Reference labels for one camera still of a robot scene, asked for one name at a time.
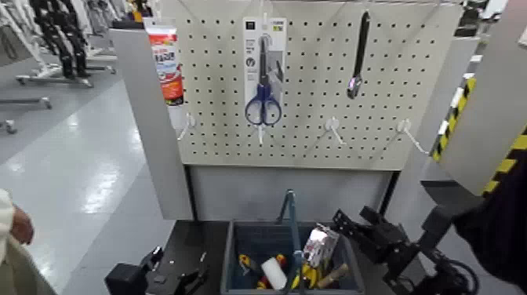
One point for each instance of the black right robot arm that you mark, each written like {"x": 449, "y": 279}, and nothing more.
{"x": 490, "y": 230}

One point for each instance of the white bottle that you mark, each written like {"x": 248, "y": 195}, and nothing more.
{"x": 274, "y": 272}

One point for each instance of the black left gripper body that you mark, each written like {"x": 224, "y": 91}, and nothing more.
{"x": 140, "y": 280}

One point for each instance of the beige perforated pegboard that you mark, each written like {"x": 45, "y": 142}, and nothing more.
{"x": 313, "y": 123}

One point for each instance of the grey rack lower back panel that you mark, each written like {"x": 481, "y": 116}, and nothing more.
{"x": 288, "y": 193}

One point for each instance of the person's bare hand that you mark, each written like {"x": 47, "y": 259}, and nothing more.
{"x": 21, "y": 224}

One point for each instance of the white wheeled stand base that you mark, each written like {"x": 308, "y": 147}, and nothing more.
{"x": 53, "y": 78}

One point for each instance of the grey column with hazard tape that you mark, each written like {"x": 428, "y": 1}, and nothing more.
{"x": 486, "y": 94}

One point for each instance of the dark robot on wheeled stand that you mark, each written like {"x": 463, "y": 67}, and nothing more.
{"x": 61, "y": 37}

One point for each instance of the white base metal peg hook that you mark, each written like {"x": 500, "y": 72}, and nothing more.
{"x": 189, "y": 122}
{"x": 405, "y": 127}
{"x": 260, "y": 132}
{"x": 332, "y": 124}

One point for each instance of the grey and teal plastic crate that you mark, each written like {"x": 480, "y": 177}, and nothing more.
{"x": 251, "y": 243}

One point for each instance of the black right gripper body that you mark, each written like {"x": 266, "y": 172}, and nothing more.
{"x": 387, "y": 247}

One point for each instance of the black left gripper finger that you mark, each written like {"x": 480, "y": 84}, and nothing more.
{"x": 193, "y": 281}
{"x": 153, "y": 256}

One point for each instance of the red and white glue tube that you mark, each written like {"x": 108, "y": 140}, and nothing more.
{"x": 166, "y": 66}

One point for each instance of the blue scissors on white card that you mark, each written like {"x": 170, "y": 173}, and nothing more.
{"x": 263, "y": 74}

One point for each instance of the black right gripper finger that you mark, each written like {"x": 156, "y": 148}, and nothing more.
{"x": 374, "y": 216}
{"x": 348, "y": 228}

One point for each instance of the packaged pliers on printed card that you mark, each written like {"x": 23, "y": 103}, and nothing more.
{"x": 320, "y": 245}

